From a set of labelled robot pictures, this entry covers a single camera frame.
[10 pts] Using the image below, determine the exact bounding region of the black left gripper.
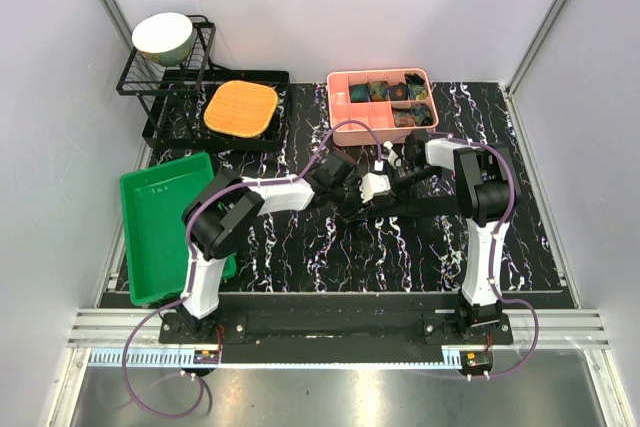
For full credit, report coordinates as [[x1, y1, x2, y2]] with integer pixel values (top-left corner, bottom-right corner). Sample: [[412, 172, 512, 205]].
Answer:
[[329, 177, 374, 223]]

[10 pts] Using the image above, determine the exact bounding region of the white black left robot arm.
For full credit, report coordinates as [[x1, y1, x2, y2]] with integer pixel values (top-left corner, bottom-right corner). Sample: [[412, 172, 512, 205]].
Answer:
[[176, 151, 361, 343]]

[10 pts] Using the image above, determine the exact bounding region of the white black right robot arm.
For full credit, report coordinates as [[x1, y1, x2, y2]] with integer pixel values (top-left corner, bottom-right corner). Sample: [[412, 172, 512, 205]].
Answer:
[[404, 130, 520, 344]]

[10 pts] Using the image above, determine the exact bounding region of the rolled colourful large tie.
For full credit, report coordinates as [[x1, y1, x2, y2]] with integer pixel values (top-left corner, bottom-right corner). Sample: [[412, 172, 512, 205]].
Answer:
[[391, 103, 434, 128]]

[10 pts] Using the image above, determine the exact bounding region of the black marbled table mat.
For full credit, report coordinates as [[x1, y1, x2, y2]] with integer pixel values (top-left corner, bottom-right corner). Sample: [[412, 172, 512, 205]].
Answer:
[[97, 80, 581, 310]]

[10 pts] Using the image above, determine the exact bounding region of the pink divided organizer box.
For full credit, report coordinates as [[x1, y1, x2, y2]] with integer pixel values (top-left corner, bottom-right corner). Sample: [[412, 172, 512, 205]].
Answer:
[[326, 68, 439, 147]]

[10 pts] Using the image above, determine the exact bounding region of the rolled orange dark tie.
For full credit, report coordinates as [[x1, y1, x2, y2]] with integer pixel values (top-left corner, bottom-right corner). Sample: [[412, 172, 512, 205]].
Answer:
[[389, 83, 408, 101]]

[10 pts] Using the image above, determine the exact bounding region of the rolled black green tie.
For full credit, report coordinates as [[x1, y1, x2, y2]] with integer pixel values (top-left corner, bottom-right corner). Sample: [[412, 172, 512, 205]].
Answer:
[[405, 73, 430, 100]]

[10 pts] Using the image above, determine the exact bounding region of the rolled green patterned tie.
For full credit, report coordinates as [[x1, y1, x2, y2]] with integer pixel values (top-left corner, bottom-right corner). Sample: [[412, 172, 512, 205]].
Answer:
[[367, 81, 389, 102]]

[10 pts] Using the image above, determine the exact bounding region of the rolled dark teal tie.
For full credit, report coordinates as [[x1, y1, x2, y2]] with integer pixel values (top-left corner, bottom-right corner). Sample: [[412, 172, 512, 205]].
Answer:
[[349, 84, 370, 103]]

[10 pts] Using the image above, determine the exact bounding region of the orange woven square mat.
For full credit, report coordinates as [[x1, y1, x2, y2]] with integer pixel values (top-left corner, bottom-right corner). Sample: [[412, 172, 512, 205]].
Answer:
[[203, 80, 279, 139]]

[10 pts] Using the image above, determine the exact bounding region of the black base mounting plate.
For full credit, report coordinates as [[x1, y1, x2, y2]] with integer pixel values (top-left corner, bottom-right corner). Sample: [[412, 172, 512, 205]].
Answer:
[[159, 292, 514, 346]]

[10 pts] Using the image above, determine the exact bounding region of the green plastic tray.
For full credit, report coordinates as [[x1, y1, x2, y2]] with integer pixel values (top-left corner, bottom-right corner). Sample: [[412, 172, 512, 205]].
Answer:
[[120, 153, 214, 307]]

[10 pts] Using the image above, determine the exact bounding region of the white green ceramic bowl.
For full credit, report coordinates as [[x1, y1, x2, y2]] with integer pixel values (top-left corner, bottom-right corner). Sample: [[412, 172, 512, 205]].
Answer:
[[132, 12, 196, 67]]

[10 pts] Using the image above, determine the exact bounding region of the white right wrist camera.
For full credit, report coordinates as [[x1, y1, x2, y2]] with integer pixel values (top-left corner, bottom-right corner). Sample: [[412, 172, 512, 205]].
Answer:
[[383, 141, 403, 169]]

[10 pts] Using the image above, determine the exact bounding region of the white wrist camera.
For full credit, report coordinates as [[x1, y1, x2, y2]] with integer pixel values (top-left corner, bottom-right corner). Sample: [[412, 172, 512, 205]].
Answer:
[[383, 141, 403, 169], [359, 173, 392, 204]]

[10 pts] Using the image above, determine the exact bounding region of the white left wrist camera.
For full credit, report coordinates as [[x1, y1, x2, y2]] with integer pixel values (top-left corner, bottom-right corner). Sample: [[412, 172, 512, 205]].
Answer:
[[359, 173, 392, 204]]

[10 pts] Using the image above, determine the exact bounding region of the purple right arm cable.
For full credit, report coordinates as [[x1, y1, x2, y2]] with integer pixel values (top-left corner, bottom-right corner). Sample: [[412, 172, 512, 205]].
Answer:
[[384, 131, 540, 379]]

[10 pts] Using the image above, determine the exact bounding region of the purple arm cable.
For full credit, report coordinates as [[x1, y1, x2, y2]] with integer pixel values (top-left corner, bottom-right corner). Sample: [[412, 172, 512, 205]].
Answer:
[[120, 119, 386, 419], [384, 131, 540, 379]]

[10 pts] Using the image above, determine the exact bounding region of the black wire dish rack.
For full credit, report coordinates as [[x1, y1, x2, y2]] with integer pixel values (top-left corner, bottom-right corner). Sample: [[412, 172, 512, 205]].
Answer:
[[116, 15, 291, 152]]

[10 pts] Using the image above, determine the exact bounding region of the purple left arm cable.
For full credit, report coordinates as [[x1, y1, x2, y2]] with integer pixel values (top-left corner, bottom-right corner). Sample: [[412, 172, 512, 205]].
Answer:
[[120, 119, 386, 419]]

